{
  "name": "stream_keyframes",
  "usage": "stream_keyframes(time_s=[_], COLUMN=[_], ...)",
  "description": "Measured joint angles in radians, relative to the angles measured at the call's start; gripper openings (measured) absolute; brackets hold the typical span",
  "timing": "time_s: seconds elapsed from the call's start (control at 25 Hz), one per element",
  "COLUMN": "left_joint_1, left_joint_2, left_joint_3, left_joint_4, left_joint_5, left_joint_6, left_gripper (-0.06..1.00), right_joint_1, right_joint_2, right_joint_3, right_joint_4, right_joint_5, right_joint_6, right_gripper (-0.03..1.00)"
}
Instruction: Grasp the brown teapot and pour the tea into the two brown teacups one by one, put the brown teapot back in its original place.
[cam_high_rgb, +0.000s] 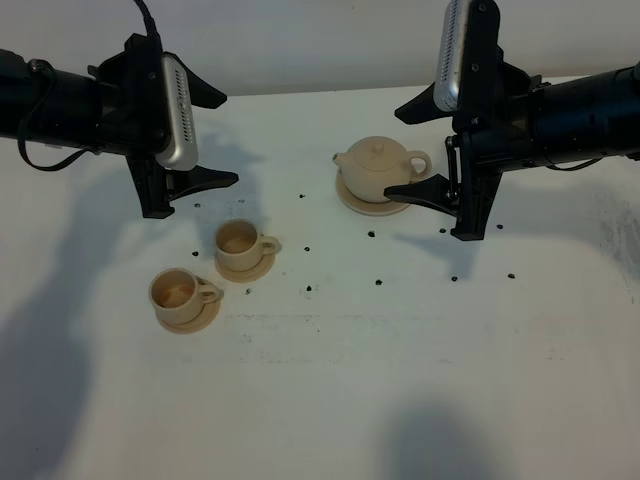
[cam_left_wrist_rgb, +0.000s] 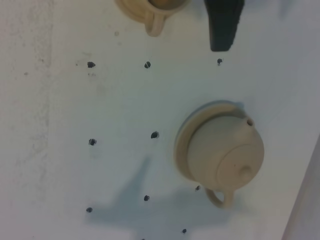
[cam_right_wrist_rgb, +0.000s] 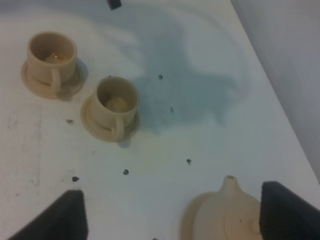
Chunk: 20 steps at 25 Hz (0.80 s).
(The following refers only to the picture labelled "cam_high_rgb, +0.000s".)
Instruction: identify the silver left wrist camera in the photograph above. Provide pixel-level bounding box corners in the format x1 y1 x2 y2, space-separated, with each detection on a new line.
155 53 198 171

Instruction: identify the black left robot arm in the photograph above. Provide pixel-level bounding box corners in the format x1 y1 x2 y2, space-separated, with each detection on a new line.
1 34 239 219

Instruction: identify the beige teacup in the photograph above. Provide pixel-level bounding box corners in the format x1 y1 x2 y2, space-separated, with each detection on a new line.
214 220 281 272
149 268 223 327

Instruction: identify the beige ceramic teapot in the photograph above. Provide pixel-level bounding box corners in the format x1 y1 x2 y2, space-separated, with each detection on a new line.
333 136 432 204

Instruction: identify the beige front teacup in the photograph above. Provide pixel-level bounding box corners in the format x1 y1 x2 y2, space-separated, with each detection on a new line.
149 268 223 327

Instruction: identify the beige cup saucer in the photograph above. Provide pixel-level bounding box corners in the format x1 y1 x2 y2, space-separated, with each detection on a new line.
215 254 276 283
157 299 222 334

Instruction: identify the beige front cup saucer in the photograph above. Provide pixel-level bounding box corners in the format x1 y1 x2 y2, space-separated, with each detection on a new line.
157 299 222 334

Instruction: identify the beige rear teacup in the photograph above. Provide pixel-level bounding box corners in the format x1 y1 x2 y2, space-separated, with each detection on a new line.
214 220 281 272

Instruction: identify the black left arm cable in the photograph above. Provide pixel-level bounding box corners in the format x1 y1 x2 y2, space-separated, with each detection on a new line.
17 0 157 171

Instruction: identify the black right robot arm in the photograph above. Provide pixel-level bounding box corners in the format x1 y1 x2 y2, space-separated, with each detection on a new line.
384 0 639 241

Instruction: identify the beige rear cup saucer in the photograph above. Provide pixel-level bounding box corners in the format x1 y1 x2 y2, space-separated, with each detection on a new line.
215 254 276 283

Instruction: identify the beige teapot saucer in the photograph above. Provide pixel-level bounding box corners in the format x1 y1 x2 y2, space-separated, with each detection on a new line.
335 172 410 217

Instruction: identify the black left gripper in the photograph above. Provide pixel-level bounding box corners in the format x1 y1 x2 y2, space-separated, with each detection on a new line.
87 34 239 218

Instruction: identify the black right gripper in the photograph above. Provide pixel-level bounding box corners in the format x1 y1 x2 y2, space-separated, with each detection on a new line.
384 1 534 241

